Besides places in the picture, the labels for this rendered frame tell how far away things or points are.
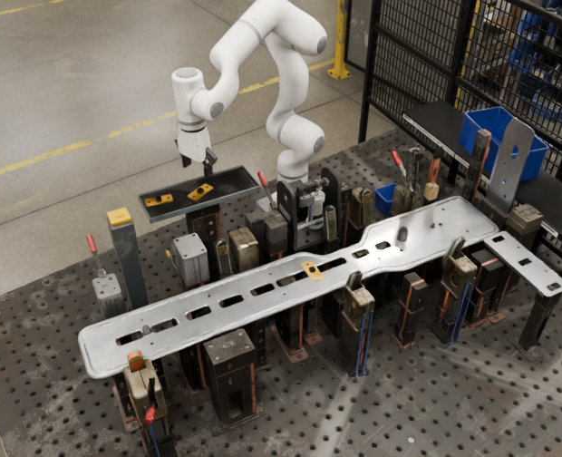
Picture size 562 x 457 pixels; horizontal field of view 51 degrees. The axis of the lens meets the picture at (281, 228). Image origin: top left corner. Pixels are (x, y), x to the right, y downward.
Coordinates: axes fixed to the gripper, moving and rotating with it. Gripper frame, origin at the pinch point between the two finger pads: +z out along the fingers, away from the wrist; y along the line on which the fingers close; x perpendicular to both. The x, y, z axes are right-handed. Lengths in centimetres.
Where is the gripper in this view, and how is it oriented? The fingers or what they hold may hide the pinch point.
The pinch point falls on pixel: (198, 168)
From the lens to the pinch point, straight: 184.6
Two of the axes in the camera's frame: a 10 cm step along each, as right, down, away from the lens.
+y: 7.8, 4.1, -4.7
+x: 6.2, -5.1, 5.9
